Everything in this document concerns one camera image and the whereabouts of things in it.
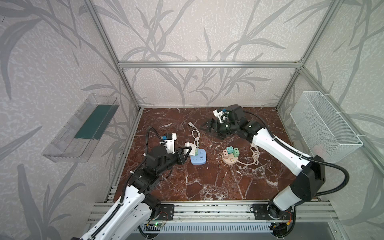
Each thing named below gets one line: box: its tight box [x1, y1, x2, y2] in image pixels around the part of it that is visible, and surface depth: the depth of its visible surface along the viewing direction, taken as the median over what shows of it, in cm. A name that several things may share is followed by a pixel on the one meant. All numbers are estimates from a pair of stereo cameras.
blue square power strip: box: [190, 148, 207, 165], surface depth 92 cm
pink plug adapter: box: [222, 149, 229, 160], surface depth 90 cm
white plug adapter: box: [184, 142, 196, 156], surface depth 72 cm
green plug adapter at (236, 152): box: [233, 147, 240, 158], surface depth 91 cm
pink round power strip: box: [222, 153, 239, 165], surface depth 91 cm
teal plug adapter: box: [226, 146, 234, 154], surface depth 91 cm
